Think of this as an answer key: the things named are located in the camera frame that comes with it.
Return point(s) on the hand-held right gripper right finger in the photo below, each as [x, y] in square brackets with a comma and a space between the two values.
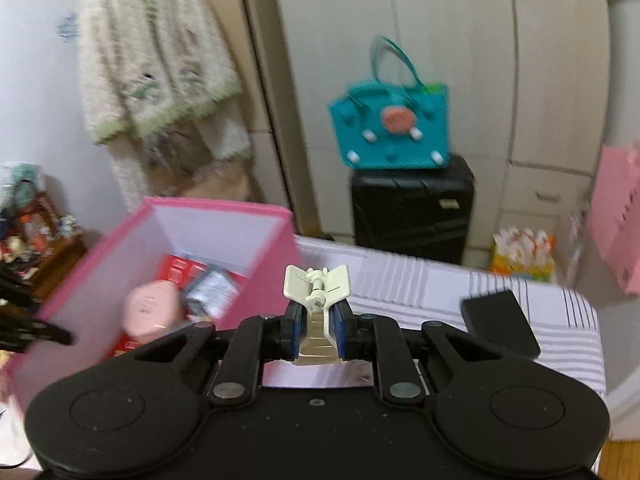
[340, 331]

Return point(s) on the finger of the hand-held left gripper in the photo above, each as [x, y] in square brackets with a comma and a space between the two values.
[15, 290]
[30, 332]

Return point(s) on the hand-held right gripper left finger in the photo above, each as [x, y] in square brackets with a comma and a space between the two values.
[297, 329]

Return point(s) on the cream hair clip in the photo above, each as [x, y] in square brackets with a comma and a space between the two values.
[315, 280]

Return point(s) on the pink storage box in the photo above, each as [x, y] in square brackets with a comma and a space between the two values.
[270, 270]

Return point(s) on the grey-blue packet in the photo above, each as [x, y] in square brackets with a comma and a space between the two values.
[210, 290]

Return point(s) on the cluttered wooden shelf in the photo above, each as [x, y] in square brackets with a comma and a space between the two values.
[55, 255]

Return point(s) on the striped bed sheet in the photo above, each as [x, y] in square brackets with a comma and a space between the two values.
[425, 280]

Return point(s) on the pink bottle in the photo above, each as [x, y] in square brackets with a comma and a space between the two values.
[150, 305]

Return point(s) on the red box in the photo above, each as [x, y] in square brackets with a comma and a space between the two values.
[175, 267]

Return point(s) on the black suitcase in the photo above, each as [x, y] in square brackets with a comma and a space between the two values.
[410, 210]

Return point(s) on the black box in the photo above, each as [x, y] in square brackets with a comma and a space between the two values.
[500, 320]

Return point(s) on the orange and white snack package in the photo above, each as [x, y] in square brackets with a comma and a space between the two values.
[520, 255]

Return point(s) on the teal handbag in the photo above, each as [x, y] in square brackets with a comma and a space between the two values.
[365, 115]

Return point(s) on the cream knitted sweater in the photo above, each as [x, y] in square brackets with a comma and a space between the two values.
[150, 60]

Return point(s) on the pink paper bag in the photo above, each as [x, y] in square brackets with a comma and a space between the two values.
[615, 210]

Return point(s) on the beige wardrobe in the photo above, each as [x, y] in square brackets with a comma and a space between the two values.
[475, 60]

